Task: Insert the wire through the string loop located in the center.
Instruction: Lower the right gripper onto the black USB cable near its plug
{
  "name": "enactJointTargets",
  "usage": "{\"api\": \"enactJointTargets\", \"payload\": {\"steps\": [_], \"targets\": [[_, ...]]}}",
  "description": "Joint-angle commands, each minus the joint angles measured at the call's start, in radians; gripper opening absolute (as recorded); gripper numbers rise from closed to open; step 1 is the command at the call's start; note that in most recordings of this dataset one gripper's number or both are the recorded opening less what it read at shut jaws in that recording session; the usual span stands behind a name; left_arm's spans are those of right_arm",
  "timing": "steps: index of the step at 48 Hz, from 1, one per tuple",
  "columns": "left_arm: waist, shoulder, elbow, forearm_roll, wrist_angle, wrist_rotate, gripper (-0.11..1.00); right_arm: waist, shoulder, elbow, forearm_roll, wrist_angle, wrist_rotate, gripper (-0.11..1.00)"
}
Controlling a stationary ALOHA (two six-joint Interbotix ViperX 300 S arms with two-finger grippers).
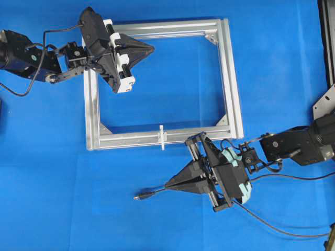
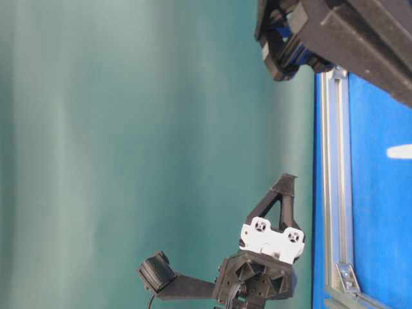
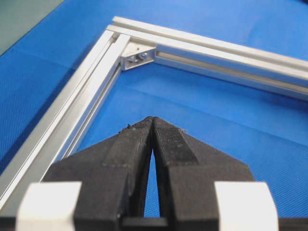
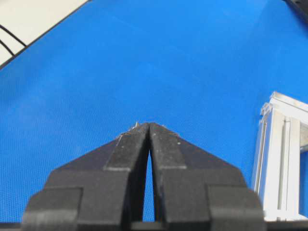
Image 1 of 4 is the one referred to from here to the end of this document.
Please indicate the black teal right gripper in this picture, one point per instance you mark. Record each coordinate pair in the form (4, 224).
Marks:
(219, 173)

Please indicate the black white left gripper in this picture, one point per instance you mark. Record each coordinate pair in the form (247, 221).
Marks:
(111, 54)

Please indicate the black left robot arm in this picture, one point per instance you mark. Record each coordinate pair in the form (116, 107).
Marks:
(40, 61)

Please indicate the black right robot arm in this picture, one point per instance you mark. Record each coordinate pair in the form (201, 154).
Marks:
(305, 145)

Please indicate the white zip tie loop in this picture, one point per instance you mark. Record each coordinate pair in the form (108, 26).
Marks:
(162, 137)

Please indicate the object bottom right corner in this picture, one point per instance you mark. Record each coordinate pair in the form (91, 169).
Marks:
(329, 244)

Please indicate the aluminium extrusion frame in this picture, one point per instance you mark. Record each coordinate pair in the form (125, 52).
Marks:
(230, 126)

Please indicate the black frame right edge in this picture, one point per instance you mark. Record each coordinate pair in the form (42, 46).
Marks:
(326, 16)

